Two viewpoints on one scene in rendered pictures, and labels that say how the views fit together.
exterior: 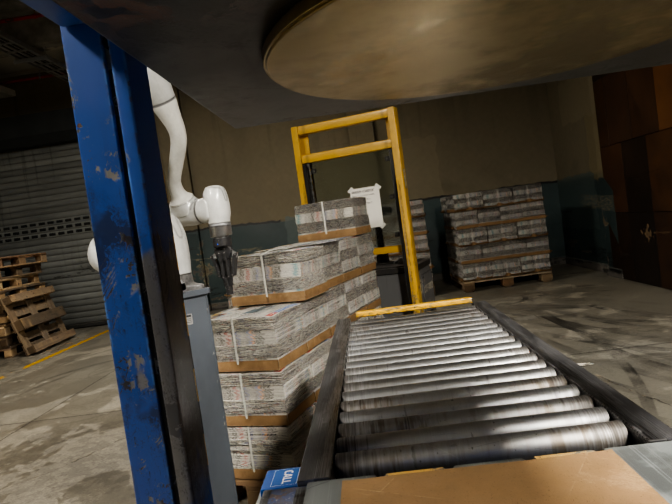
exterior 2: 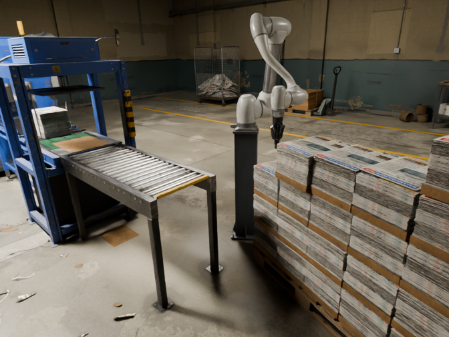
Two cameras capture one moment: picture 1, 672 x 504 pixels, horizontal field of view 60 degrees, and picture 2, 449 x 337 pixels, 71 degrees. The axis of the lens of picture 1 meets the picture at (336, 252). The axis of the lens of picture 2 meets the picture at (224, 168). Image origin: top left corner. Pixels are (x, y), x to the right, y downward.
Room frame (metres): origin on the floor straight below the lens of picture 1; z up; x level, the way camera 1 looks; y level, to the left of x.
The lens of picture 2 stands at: (3.53, -1.48, 1.62)
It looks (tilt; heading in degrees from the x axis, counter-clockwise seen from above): 21 degrees down; 130
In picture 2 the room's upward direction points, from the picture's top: 2 degrees counter-clockwise
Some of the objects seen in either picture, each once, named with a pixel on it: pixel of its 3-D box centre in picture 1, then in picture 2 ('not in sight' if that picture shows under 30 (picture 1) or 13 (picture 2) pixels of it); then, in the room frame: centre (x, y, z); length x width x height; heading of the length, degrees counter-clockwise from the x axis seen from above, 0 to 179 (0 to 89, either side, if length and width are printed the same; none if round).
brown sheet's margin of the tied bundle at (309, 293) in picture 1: (302, 291); (299, 178); (2.72, 0.18, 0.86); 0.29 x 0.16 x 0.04; 159
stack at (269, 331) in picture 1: (302, 375); (327, 245); (2.91, 0.25, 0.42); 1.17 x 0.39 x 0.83; 159
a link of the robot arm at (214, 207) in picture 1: (214, 204); (280, 96); (2.40, 0.47, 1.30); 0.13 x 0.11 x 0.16; 66
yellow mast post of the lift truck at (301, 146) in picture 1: (316, 251); not in sight; (4.11, 0.14, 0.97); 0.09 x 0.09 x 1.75; 69
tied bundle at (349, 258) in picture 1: (319, 262); (405, 195); (3.31, 0.10, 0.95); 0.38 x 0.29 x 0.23; 68
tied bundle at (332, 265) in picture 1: (298, 268); (355, 176); (3.04, 0.20, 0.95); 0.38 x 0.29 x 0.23; 69
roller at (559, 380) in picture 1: (452, 401); (109, 158); (1.15, -0.19, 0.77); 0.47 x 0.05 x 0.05; 87
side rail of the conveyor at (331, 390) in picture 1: (337, 386); (157, 163); (1.49, 0.04, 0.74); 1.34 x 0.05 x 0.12; 177
